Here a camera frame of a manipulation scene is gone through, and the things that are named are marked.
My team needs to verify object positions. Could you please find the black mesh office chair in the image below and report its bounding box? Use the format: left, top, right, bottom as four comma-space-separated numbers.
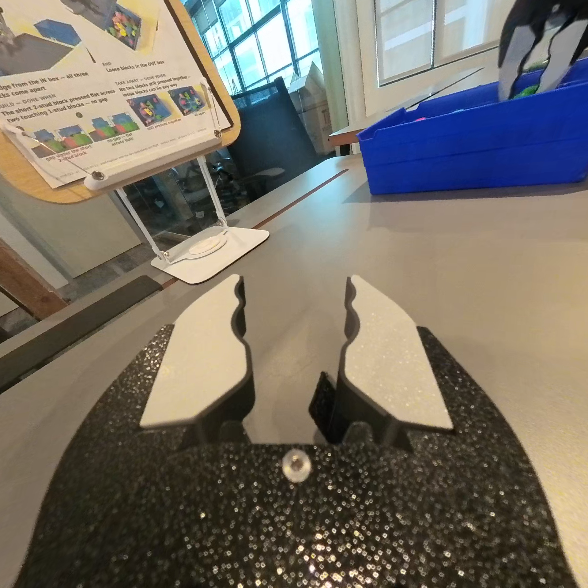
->
228, 77, 324, 203

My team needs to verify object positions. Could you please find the blue plastic bin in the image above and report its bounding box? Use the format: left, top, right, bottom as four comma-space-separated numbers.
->
357, 69, 588, 196

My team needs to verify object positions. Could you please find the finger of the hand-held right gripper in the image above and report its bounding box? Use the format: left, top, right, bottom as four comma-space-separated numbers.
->
498, 23, 538, 102
537, 7, 588, 94

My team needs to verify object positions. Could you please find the instruction sheet on stand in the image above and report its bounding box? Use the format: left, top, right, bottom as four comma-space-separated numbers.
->
0, 0, 271, 285

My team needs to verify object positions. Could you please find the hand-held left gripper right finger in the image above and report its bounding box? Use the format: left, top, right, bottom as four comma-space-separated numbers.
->
337, 274, 456, 432

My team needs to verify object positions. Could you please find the printed instruction sheet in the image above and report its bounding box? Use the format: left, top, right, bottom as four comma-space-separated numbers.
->
0, 0, 231, 190

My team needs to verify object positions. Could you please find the cardboard box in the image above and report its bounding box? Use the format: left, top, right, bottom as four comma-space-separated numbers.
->
288, 62, 341, 154

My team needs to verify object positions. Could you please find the wooden beam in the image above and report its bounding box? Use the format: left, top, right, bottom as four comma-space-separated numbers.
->
0, 239, 70, 322

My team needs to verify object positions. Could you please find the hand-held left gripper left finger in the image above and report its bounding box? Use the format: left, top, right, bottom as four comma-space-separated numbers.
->
139, 274, 256, 431

